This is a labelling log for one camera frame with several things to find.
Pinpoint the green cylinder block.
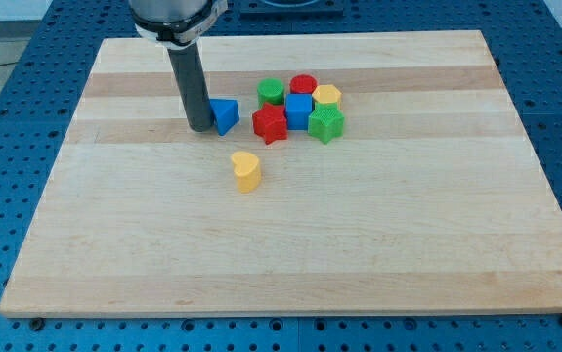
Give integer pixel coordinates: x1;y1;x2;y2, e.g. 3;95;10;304
257;77;284;108

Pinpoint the red cylinder block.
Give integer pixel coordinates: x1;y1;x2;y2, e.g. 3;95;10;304
289;74;318;95

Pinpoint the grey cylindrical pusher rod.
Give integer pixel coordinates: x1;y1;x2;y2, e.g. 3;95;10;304
167;43;214;132

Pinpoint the blue triangle block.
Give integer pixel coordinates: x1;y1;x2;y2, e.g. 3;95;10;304
210;99;239;136

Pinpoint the green star block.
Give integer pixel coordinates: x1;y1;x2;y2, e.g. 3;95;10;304
307;108;345;144

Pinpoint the yellow heart block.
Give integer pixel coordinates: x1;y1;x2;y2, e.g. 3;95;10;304
231;151;262;193

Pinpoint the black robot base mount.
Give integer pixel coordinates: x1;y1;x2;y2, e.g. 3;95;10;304
235;0;346;18

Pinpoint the blue cube block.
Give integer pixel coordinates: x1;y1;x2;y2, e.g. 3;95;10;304
285;93;313;130

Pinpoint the red star block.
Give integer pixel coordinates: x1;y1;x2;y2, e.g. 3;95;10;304
252;103;288;145

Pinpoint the yellow hexagon block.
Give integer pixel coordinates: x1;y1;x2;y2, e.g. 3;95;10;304
312;84;342;109

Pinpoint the light wooden board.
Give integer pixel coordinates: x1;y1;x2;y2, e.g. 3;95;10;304
0;30;562;318

